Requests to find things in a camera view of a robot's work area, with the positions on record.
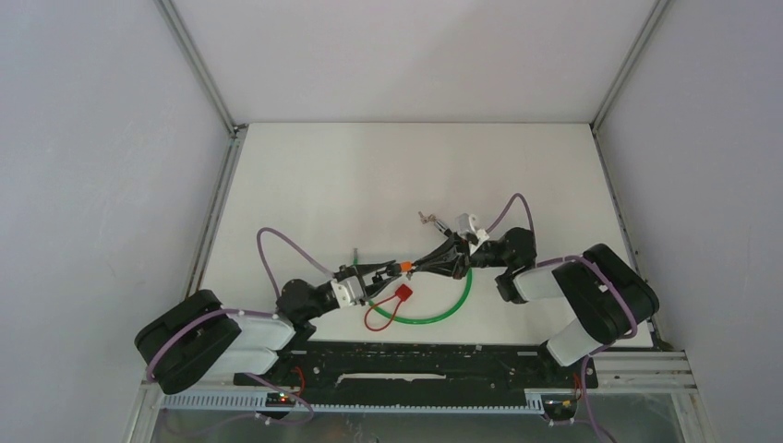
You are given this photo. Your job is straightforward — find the orange padlock with keys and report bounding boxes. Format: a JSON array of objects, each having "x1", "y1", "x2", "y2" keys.
[{"x1": 382, "y1": 261, "x2": 416, "y2": 279}]

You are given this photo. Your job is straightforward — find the grey cable duct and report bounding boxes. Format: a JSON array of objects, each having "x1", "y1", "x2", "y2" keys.
[{"x1": 162, "y1": 390, "x2": 544, "y2": 415}]

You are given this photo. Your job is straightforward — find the aluminium corner post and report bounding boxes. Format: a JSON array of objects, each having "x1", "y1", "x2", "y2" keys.
[
  {"x1": 590, "y1": 0, "x2": 673, "y2": 135},
  {"x1": 154, "y1": 0, "x2": 237, "y2": 138}
]

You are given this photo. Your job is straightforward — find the left aluminium corner post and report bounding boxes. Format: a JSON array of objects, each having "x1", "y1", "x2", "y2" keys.
[{"x1": 154, "y1": 0, "x2": 237, "y2": 138}]

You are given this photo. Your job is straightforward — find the red cable lock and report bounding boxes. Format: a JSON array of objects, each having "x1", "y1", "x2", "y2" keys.
[{"x1": 364, "y1": 283, "x2": 415, "y2": 333}]

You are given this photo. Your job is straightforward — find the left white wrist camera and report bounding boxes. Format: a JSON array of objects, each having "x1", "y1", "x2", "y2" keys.
[{"x1": 331, "y1": 276, "x2": 365, "y2": 308}]

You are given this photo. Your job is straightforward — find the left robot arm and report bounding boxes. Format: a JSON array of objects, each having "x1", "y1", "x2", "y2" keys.
[{"x1": 134, "y1": 260, "x2": 414, "y2": 394}]

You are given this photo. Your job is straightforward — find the silver key bunch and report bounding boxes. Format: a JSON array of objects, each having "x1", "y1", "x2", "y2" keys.
[{"x1": 418, "y1": 211, "x2": 440, "y2": 225}]

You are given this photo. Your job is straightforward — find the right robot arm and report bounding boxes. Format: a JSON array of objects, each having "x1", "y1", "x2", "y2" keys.
[{"x1": 409, "y1": 227, "x2": 660, "y2": 386}]

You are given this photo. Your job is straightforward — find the green cable lock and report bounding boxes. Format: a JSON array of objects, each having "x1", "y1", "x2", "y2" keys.
[{"x1": 352, "y1": 221, "x2": 474, "y2": 325}]

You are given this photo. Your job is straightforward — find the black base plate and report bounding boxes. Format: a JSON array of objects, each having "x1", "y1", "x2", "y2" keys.
[{"x1": 233, "y1": 341, "x2": 581, "y2": 406}]

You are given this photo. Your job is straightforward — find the aluminium front frame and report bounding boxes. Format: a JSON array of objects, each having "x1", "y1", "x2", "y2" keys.
[{"x1": 123, "y1": 352, "x2": 713, "y2": 442}]

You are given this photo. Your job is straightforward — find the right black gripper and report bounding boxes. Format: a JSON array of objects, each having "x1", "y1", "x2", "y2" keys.
[{"x1": 415, "y1": 231, "x2": 511, "y2": 280}]

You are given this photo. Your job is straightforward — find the right aluminium corner post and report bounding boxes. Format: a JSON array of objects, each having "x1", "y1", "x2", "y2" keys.
[{"x1": 590, "y1": 0, "x2": 673, "y2": 135}]

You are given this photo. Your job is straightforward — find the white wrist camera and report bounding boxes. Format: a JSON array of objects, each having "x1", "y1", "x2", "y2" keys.
[
  {"x1": 456, "y1": 213, "x2": 489, "y2": 246},
  {"x1": 331, "y1": 276, "x2": 365, "y2": 308}
]

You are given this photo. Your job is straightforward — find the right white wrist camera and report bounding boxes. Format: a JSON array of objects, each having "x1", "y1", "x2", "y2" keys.
[{"x1": 456, "y1": 213, "x2": 489, "y2": 246}]

